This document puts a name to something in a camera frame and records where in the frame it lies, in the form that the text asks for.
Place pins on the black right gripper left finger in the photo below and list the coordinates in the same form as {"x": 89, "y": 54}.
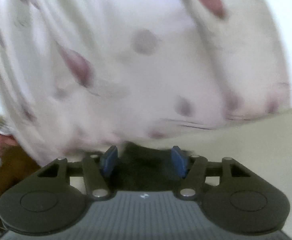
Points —
{"x": 56, "y": 196}

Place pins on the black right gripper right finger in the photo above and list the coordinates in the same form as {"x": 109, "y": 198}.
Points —
{"x": 230, "y": 195}

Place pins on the black garment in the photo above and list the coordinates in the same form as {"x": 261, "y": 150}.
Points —
{"x": 139, "y": 168}

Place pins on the white patterned curtain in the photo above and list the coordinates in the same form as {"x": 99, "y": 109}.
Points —
{"x": 78, "y": 74}

